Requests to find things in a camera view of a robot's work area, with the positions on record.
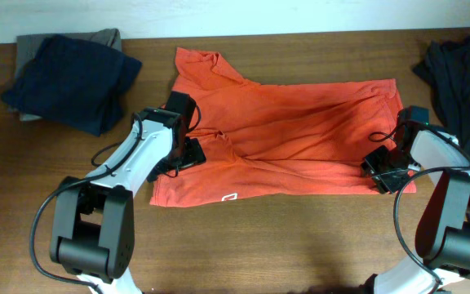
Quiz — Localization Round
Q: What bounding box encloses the grey garment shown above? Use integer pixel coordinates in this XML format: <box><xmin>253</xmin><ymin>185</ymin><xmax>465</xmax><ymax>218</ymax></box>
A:
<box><xmin>9</xmin><ymin>29</ymin><xmax>122</xmax><ymax>121</ymax></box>

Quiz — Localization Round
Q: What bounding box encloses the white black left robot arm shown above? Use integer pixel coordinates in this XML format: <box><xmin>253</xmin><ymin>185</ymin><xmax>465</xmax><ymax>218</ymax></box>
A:
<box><xmin>50</xmin><ymin>105</ymin><xmax>206</xmax><ymax>293</ymax></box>

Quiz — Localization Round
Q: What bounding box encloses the navy garment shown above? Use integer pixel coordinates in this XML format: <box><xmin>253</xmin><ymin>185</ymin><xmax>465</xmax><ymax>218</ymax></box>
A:
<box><xmin>1</xmin><ymin>35</ymin><xmax>142</xmax><ymax>136</ymax></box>

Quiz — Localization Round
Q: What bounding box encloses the red soccer t-shirt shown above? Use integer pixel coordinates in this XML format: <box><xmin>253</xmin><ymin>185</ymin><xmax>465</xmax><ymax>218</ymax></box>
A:
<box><xmin>150</xmin><ymin>48</ymin><xmax>402</xmax><ymax>207</ymax></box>

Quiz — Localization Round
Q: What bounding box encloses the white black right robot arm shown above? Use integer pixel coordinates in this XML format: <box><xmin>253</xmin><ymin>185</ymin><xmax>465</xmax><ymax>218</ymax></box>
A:
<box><xmin>361</xmin><ymin>120</ymin><xmax>470</xmax><ymax>293</ymax></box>

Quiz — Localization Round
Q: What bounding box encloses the black crumpled garment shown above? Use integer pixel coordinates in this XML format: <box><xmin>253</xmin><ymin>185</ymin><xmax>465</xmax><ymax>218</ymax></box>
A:
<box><xmin>413</xmin><ymin>36</ymin><xmax>470</xmax><ymax>156</ymax></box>

